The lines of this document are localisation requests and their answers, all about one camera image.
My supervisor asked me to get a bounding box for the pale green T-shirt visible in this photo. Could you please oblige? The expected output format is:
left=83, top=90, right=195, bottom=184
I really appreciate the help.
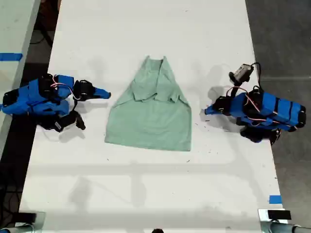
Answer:
left=104, top=55, right=192, bottom=152

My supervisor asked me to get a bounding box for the long blue tape strip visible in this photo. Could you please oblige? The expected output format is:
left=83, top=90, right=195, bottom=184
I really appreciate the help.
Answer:
left=0, top=52, right=23, bottom=62

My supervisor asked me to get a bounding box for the white side table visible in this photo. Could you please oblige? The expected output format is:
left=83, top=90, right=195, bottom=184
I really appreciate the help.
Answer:
left=0, top=0, right=41, bottom=151

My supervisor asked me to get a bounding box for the grey metal tube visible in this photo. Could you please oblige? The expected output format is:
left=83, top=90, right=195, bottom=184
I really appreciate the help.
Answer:
left=261, top=222, right=311, bottom=233
left=0, top=223, right=34, bottom=233

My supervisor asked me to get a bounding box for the small black box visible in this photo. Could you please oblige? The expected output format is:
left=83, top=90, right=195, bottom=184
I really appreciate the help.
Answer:
left=17, top=212, right=37, bottom=223

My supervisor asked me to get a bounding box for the black camera box with label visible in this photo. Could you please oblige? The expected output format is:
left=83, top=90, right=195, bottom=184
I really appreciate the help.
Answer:
left=54, top=111, right=86, bottom=133

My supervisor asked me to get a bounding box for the grey and black camera box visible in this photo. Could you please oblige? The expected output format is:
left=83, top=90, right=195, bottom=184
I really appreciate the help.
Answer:
left=229, top=64, right=255, bottom=85

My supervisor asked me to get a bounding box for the black camera cable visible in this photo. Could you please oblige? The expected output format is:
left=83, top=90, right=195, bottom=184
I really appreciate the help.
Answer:
left=251, top=62, right=262, bottom=91

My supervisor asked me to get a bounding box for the thin white camera cable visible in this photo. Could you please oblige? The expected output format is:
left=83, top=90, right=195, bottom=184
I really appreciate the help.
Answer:
left=40, top=126, right=63, bottom=142

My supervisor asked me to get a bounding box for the black floor cable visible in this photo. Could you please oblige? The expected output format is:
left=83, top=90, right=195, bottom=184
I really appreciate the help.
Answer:
left=30, top=23, right=55, bottom=47

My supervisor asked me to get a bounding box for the black box on white bracket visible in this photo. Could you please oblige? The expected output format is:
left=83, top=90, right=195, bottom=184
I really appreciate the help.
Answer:
left=258, top=208, right=292, bottom=222

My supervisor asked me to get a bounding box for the bundle of dark cables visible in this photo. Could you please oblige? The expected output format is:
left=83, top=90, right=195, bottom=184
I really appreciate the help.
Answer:
left=0, top=185, right=21, bottom=220

